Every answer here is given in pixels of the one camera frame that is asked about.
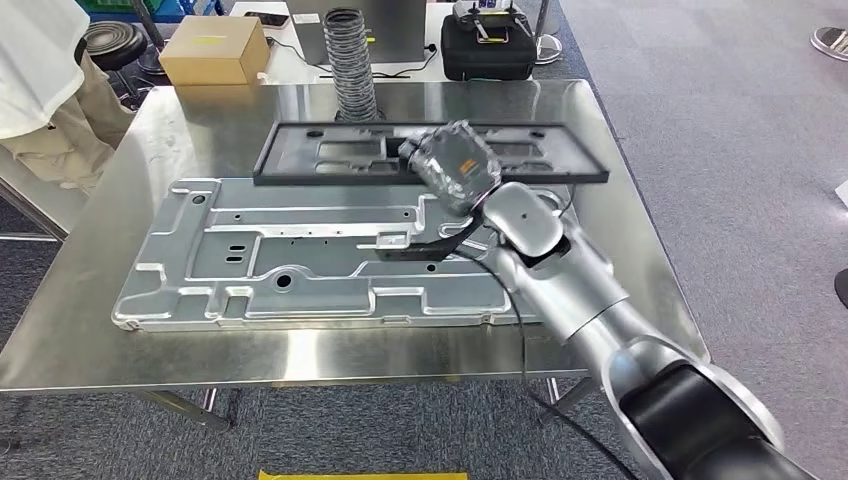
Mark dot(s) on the round chrome base plate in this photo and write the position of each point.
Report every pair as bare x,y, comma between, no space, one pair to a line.
831,43

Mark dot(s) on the stainless steel workbench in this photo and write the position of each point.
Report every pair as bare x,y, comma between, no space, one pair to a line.
331,351

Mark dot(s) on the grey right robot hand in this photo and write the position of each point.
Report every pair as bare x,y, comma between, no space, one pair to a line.
457,166

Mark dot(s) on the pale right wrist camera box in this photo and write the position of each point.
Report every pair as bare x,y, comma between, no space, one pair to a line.
394,240

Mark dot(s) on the person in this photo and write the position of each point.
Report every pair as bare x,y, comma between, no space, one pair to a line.
40,66

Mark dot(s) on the steel side table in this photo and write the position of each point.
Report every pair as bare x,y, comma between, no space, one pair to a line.
33,212

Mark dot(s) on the black plastic panel part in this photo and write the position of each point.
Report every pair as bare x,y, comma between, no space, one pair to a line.
563,159

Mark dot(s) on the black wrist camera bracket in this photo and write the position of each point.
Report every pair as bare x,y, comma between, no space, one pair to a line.
444,246

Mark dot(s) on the chrome stand with round base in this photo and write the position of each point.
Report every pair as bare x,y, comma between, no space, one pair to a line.
548,50

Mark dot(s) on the white table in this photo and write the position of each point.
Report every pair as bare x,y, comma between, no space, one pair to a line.
278,73

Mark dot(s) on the white block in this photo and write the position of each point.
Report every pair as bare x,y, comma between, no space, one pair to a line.
843,195

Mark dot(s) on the brown cardboard box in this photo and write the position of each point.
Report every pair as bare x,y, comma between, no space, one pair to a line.
212,60

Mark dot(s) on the blue plastic crate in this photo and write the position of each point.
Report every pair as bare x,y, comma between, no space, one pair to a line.
179,12

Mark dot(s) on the black smartphone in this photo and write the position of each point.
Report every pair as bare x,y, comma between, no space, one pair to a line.
268,20

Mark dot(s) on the black round stool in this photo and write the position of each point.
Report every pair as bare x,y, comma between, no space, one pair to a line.
116,43

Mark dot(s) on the black carrying case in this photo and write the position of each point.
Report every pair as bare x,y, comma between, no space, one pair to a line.
487,63

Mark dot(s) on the stamped silver metal plate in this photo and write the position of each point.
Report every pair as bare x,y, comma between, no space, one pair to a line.
311,265

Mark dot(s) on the grey remote controller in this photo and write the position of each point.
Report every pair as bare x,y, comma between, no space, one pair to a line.
490,30

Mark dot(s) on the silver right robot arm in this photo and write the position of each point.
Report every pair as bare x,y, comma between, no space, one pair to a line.
563,278

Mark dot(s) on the green plastic crate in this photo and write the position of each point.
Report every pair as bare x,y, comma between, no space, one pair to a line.
106,5

